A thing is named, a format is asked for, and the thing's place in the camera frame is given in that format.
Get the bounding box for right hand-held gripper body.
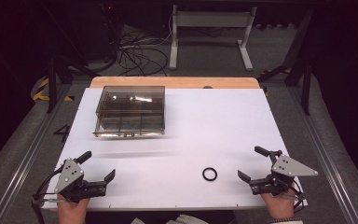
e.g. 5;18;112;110
249;149;319;197

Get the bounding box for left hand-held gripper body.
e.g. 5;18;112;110
54;158;108;203

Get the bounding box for black rubber ring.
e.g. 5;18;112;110
201;167;218;182

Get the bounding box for smoky clear compartment box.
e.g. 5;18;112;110
92;85;166;138

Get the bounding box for person's left hand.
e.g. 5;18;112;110
57;194;91;224

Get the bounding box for person's right hand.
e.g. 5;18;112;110
260;186;296;220

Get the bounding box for beaded wristband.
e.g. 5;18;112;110
268;217;303;224

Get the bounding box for white table mat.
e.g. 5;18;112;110
41;87;309;211

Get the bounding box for person's light clothing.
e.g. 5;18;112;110
130;214;210;224

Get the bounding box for black metal stand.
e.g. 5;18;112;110
41;3;102;114
257;7;315;116

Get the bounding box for wooden table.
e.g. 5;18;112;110
89;76;261;90

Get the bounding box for white metal stand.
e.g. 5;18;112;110
169;4;258;72

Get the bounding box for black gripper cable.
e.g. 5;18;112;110
31;166;67;224
281;179;306;213

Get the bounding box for aluminium floor rail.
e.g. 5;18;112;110
0;85;73;224
287;85;358;224

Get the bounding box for black floor cables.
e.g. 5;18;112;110
117;12;173;77

